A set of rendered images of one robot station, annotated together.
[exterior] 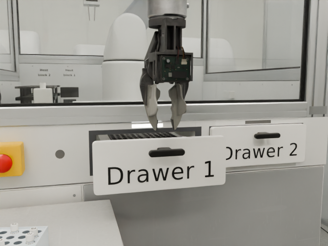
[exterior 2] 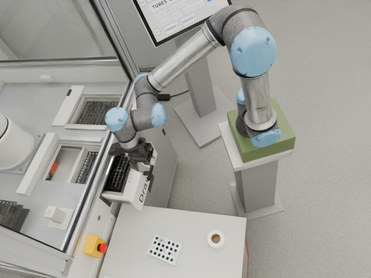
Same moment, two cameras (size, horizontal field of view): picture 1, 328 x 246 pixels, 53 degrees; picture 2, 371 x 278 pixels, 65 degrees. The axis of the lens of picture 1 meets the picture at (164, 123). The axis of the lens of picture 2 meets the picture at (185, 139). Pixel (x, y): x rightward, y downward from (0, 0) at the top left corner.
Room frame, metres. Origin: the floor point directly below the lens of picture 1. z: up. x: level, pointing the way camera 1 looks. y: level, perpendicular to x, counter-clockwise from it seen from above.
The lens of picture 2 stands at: (0.05, 0.36, 1.98)
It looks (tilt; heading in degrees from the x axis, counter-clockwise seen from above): 54 degrees down; 313
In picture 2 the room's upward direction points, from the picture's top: 21 degrees counter-clockwise
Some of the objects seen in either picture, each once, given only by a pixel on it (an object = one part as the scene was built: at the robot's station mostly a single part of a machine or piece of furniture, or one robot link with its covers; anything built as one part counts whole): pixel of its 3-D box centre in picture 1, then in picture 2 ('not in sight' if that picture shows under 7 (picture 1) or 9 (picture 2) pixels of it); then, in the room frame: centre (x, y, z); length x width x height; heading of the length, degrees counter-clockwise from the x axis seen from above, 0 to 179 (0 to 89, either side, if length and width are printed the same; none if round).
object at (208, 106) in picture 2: not in sight; (199, 73); (0.94, -0.98, 0.51); 0.50 x 0.45 x 1.02; 143
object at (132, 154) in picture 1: (162, 163); (144, 175); (0.69, 0.00, 0.87); 0.29 x 0.02 x 0.11; 105
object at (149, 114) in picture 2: not in sight; (148, 113); (0.58, -0.08, 1.26); 0.11 x 0.11 x 0.08; 37
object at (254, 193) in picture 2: not in sight; (254, 172); (0.34, -0.41, 0.38); 0.30 x 0.30 x 0.76; 38
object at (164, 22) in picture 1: (168, 52); (137, 149); (0.64, -0.01, 1.10); 0.09 x 0.08 x 0.12; 15
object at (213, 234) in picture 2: not in sight; (216, 239); (0.31, 0.12, 0.78); 0.07 x 0.07 x 0.04
